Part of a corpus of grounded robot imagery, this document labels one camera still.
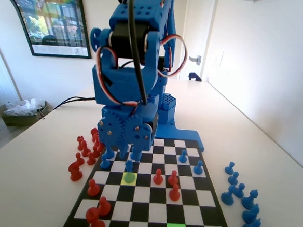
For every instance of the blue geared gripper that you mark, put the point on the blue geared gripper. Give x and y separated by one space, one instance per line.
124 128

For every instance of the blue chess queen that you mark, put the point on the blue chess queen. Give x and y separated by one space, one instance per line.
129 167

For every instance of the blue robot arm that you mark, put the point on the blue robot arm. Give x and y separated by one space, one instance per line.
122 80

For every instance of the blue chess king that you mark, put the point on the blue chess king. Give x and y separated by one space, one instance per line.
108 152

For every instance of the red chess bishop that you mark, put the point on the red chess bishop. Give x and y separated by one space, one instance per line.
85 149

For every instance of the red pieces bottom left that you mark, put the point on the red pieces bottom left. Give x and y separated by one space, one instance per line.
96 225

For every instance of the black and white chessboard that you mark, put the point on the black and white chessboard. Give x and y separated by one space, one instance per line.
157 212

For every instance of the blue table clamp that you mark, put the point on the blue table clamp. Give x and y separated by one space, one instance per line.
194 77

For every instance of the clear plastic wrap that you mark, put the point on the clear plastic wrap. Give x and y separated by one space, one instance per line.
21 108

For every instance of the cardboard box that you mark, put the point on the cardboard box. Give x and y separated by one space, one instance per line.
15 119

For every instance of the white door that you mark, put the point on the white door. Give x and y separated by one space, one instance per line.
196 23

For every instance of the black framed poster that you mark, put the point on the black framed poster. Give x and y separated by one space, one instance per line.
57 16

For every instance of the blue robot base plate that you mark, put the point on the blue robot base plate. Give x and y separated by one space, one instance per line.
178 134

